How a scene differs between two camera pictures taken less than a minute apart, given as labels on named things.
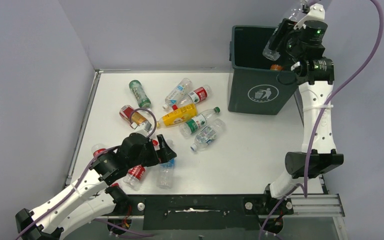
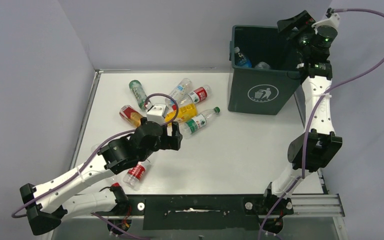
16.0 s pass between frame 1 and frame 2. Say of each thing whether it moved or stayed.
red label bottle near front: stayed
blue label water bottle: moved
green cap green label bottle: stayed
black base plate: stayed
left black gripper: moved
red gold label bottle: stayed
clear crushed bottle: moved
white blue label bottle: stayed
